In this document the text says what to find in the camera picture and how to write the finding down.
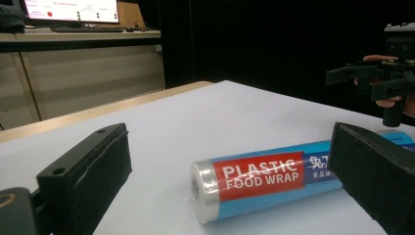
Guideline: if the blue plastic food wrap roll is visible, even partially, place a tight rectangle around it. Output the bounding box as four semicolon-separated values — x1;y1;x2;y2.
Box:
190;129;415;225

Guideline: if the dark cloth bundle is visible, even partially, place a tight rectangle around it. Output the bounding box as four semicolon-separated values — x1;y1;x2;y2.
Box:
0;3;27;34

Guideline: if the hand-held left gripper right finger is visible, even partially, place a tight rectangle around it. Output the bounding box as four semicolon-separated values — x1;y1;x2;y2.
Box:
327;121;415;235

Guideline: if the black keyboard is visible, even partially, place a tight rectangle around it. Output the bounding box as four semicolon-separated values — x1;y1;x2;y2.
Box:
49;25;125;34

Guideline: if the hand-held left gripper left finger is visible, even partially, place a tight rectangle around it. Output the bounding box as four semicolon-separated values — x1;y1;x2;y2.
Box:
36;122;133;235

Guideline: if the cardboard box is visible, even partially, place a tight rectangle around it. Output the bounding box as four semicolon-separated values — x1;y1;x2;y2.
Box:
116;1;147;29

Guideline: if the beige desk cabinet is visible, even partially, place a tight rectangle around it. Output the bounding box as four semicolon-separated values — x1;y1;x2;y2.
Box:
0;26;166;131

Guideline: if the computer monitor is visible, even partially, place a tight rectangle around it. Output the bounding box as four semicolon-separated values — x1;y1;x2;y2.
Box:
19;0;120;26

